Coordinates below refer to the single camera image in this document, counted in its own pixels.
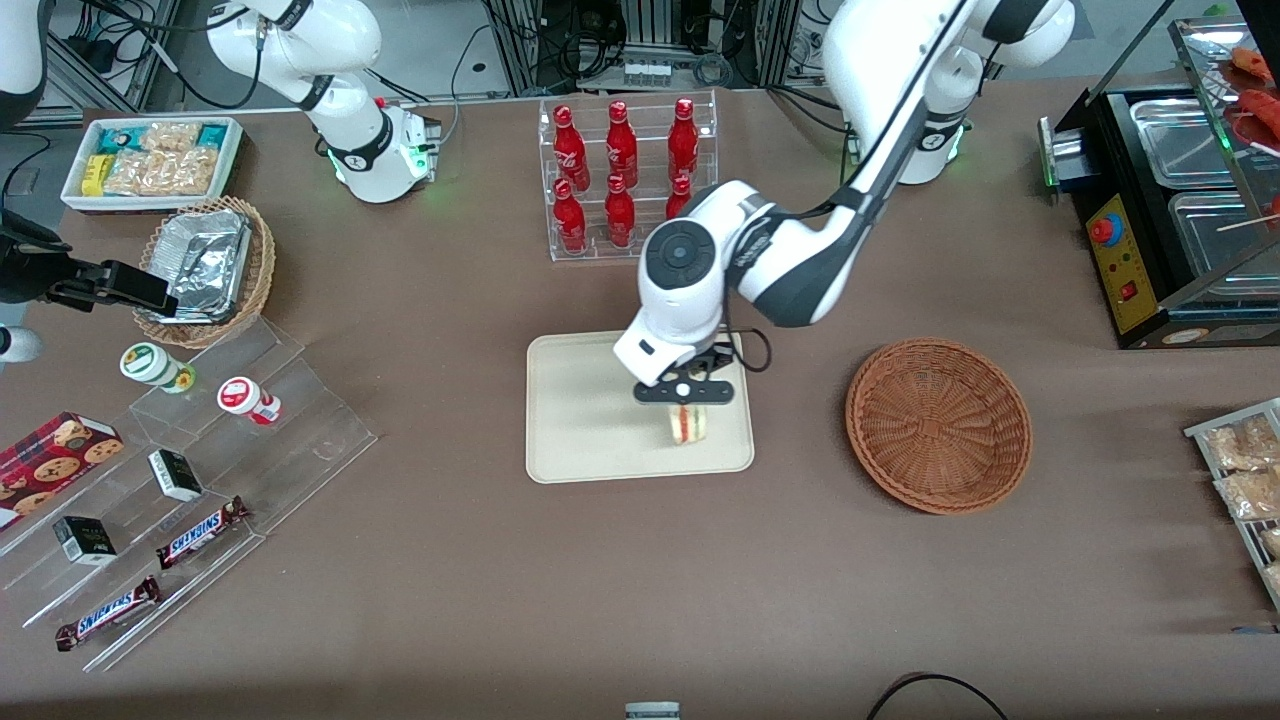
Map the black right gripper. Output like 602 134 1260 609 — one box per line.
0 210 180 317

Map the triangular sandwich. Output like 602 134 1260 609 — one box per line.
667 402 711 448

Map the aluminium foil tray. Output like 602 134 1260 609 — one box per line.
139 207 254 324

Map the beige plastic tray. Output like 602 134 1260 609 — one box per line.
525 323 756 486

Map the small tan wicker basket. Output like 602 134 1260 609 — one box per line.
131 195 278 350

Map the large brown wicker basket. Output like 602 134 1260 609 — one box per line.
845 338 1034 517

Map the green lid yogurt bottle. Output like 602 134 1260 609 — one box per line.
119 341 197 395

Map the white snack bin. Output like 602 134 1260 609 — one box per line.
60 115 247 215

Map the clear rice cracker bag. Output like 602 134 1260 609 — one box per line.
104 147 223 197
139 121 203 154

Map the red lid yogurt bottle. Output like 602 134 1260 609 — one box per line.
216 375 284 427

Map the clear acrylic bottle rack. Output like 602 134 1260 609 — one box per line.
537 88 720 264

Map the red cookie box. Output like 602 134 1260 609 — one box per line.
0 411 126 532

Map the small black box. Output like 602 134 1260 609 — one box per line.
51 515 119 567
147 448 205 503

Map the clear acrylic stepped stand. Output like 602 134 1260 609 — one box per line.
0 317 380 674

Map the snickers chocolate bar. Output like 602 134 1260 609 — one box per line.
155 496 252 572
54 575 164 653

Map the black hot food warmer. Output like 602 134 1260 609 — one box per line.
1038 15 1280 351

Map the steel warmer pan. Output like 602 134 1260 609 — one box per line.
1167 189 1280 278
1128 96 1239 190

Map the red sausage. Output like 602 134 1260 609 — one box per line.
1237 87 1280 152
1231 46 1278 87

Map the black floor cable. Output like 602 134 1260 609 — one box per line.
864 672 1012 720

